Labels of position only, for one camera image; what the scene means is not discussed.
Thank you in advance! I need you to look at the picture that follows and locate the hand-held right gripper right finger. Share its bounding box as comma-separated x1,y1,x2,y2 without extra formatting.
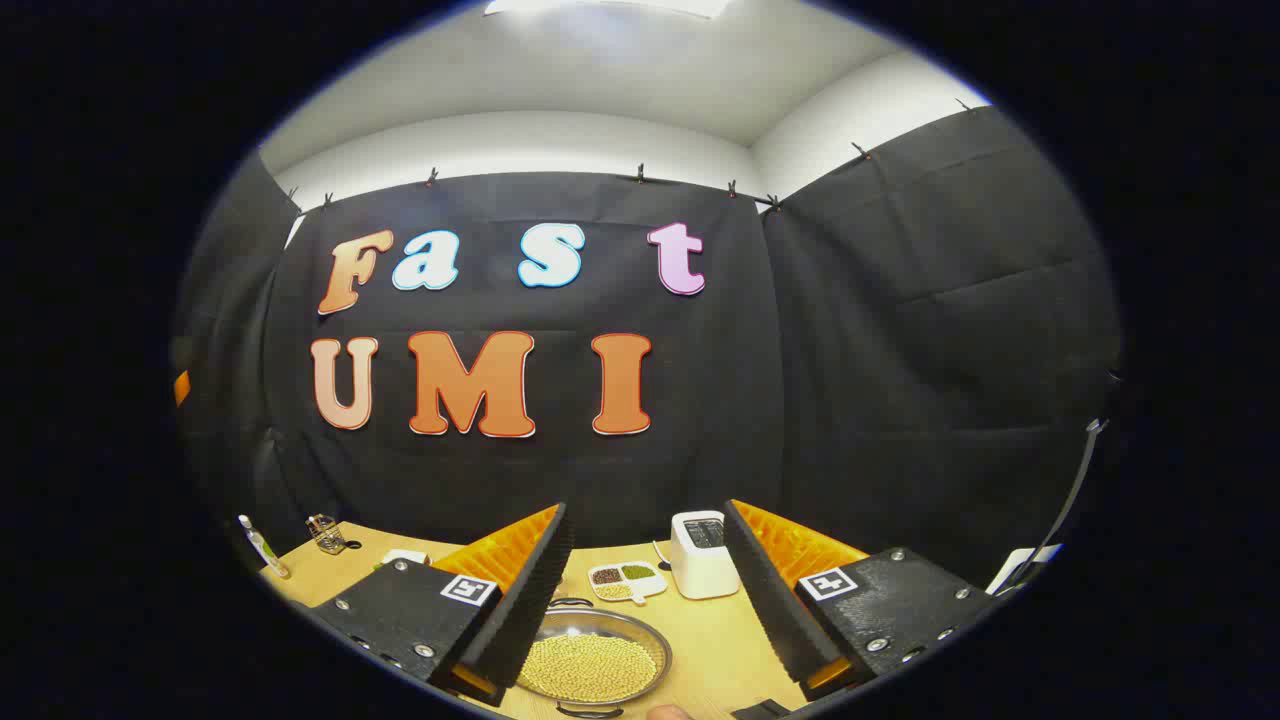
722,499,1001,701

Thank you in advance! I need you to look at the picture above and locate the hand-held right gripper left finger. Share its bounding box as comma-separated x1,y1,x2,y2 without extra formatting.
296,503,576,707

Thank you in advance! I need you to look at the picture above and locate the steel pot with black handles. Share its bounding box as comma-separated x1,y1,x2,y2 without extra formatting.
515,598,673,719

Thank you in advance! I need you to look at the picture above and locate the pile of yellow soybeans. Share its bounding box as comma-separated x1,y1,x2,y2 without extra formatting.
520,633,658,703

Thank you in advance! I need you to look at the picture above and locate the white divided dish of beans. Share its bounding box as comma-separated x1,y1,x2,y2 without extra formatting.
587,561,668,604

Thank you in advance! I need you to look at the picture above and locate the small white bottle green label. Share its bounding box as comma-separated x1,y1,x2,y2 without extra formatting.
238,515,291,579

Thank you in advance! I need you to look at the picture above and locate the black backdrop cloth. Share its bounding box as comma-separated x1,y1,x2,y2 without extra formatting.
170,105,1126,601

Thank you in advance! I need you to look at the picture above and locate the row of backdrop clips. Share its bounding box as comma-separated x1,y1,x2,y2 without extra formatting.
285,98,976,216

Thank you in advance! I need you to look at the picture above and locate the ceiling light panel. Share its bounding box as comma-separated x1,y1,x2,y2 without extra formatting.
485,0,731,19

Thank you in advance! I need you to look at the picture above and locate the dark hanging strap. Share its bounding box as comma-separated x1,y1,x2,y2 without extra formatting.
1010,418,1111,591

